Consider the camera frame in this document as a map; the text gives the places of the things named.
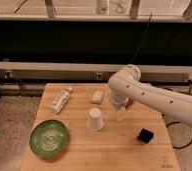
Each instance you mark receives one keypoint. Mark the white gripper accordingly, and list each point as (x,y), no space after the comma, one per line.
(120,114)

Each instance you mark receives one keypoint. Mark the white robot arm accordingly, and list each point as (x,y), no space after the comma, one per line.
(125,84)

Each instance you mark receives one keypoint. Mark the black eraser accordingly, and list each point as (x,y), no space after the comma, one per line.
(145,136)

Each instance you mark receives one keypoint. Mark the brown dried chili pepper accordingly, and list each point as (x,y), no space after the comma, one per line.
(129,102)

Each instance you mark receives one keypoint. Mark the small white wrapped packet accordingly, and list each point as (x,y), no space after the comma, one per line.
(97,97)

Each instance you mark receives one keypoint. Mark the white plastic bottle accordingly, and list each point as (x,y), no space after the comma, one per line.
(61,99)

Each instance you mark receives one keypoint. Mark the green ribbed plate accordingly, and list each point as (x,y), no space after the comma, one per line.
(48,138)

